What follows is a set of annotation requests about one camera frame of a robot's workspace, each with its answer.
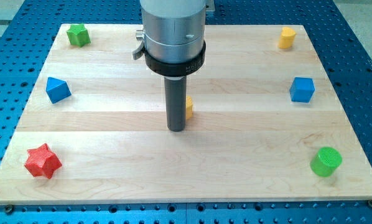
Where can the yellow hexagon block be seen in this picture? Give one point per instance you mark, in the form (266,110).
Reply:
(189,107)

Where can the green star block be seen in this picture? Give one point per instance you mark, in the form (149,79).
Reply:
(78,35)

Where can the red star block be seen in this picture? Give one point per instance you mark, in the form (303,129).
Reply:
(42,162)

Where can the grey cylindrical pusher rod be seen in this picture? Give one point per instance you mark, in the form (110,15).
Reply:
(175,101)

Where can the light wooden board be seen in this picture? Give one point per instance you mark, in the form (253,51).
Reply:
(246,141)

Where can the blue cube block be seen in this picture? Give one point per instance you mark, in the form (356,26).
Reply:
(302,89)

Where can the blue triangular block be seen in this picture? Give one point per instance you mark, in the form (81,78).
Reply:
(57,89)

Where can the green cylinder block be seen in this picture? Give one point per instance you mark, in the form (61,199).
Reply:
(326,161)

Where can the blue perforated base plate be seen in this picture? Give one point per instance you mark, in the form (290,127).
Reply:
(27,40)

